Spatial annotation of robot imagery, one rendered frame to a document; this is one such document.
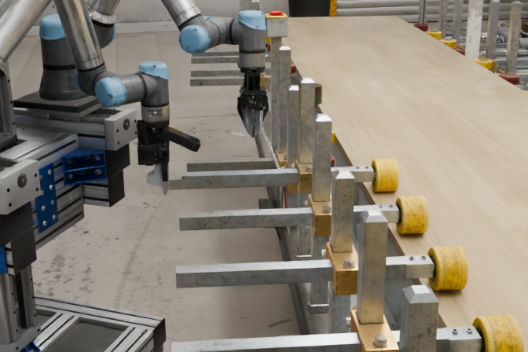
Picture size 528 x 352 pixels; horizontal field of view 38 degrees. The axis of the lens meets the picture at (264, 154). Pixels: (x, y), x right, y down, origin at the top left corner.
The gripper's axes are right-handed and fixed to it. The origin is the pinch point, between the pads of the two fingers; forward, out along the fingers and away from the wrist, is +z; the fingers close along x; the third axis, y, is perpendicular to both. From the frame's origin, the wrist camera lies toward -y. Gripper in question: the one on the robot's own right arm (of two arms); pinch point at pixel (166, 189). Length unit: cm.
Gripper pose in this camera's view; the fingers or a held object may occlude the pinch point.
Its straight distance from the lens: 213.6
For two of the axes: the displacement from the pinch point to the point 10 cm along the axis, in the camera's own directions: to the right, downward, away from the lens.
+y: -10.0, 0.3, -0.7
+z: 0.1, 9.5, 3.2
